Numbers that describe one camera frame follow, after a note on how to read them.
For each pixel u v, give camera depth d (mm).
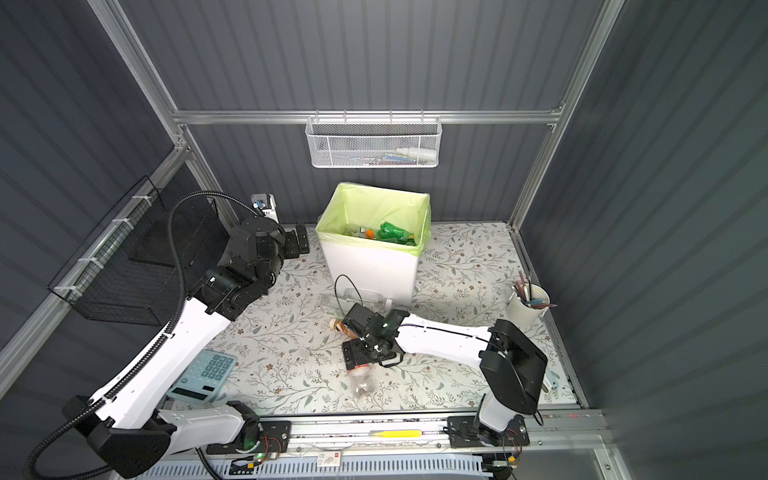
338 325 893
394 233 965
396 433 739
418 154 867
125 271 710
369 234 942
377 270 829
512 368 445
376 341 630
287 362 864
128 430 388
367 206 912
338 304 962
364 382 811
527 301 888
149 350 404
